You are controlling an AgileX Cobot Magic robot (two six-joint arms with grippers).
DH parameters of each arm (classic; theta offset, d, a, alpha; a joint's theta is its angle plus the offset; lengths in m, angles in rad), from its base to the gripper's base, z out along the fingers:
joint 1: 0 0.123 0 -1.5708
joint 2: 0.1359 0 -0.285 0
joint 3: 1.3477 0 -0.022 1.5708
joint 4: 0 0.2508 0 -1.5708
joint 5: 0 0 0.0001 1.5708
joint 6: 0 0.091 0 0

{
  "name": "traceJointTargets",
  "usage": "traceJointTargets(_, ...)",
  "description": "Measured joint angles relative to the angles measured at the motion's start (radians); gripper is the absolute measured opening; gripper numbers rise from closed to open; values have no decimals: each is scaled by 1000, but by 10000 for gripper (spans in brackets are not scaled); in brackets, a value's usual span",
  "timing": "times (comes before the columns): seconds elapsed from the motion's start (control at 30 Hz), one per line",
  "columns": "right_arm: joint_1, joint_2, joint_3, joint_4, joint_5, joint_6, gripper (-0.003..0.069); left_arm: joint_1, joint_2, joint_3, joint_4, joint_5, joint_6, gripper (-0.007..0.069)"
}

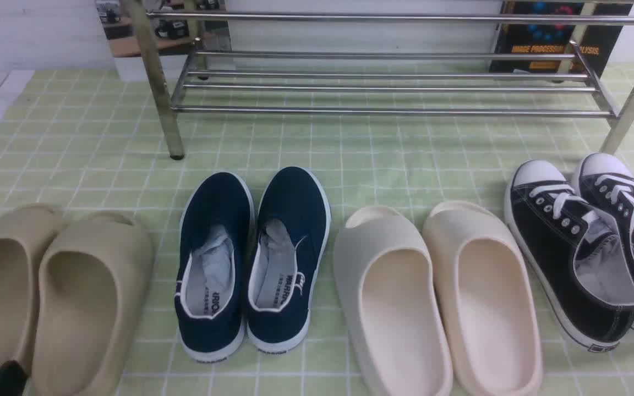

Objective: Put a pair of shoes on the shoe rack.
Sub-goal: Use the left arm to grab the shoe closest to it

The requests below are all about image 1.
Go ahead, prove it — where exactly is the navy canvas shoe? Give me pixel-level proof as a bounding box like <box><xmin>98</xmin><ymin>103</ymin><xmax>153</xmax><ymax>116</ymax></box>
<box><xmin>173</xmin><ymin>172</ymin><xmax>254</xmax><ymax>363</ymax></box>
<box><xmin>245</xmin><ymin>166</ymin><xmax>331</xmax><ymax>354</ymax></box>

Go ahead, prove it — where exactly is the metal shoe rack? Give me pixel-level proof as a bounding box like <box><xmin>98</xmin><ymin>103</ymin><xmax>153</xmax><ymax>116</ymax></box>
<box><xmin>125</xmin><ymin>1</ymin><xmax>634</xmax><ymax>161</ymax></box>

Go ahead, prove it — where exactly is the left cream foam slide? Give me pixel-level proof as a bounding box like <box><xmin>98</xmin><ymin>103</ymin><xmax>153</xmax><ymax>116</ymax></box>
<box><xmin>333</xmin><ymin>205</ymin><xmax>453</xmax><ymax>395</ymax></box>

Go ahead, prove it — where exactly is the cream foam slide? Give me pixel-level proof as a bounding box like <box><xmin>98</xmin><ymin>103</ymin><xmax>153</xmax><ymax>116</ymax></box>
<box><xmin>421</xmin><ymin>201</ymin><xmax>543</xmax><ymax>395</ymax></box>
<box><xmin>333</xmin><ymin>205</ymin><xmax>453</xmax><ymax>395</ymax></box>

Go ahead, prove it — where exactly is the green checked tablecloth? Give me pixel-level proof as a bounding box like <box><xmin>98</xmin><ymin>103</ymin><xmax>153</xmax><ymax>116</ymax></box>
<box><xmin>0</xmin><ymin>70</ymin><xmax>607</xmax><ymax>395</ymax></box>

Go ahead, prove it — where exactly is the right cream foam slide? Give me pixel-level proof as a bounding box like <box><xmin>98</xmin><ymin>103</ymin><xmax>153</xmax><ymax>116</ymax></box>
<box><xmin>421</xmin><ymin>201</ymin><xmax>543</xmax><ymax>395</ymax></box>

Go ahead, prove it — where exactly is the wooden shelf with items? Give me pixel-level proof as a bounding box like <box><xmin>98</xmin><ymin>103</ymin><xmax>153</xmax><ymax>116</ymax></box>
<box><xmin>95</xmin><ymin>1</ymin><xmax>231</xmax><ymax>58</ymax></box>

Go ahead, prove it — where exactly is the right tan foam slide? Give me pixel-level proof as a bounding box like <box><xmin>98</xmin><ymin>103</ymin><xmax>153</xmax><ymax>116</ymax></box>
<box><xmin>32</xmin><ymin>211</ymin><xmax>155</xmax><ymax>395</ymax></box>

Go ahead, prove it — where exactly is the tan foam slide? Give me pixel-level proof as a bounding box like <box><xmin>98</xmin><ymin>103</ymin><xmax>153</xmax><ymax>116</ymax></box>
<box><xmin>32</xmin><ymin>211</ymin><xmax>155</xmax><ymax>395</ymax></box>
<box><xmin>0</xmin><ymin>203</ymin><xmax>64</xmax><ymax>375</ymax></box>

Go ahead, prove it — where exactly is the left black lace sneaker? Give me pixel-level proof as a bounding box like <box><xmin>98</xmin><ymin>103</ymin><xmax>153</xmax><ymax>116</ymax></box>
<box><xmin>504</xmin><ymin>159</ymin><xmax>634</xmax><ymax>353</ymax></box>

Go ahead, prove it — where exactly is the black image processing book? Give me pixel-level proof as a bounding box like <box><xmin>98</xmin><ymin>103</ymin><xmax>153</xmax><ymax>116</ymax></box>
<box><xmin>488</xmin><ymin>2</ymin><xmax>632</xmax><ymax>78</ymax></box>

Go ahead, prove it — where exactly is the left tan foam slide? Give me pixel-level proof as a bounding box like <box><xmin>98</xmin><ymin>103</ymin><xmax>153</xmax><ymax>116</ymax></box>
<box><xmin>0</xmin><ymin>203</ymin><xmax>64</xmax><ymax>375</ymax></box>

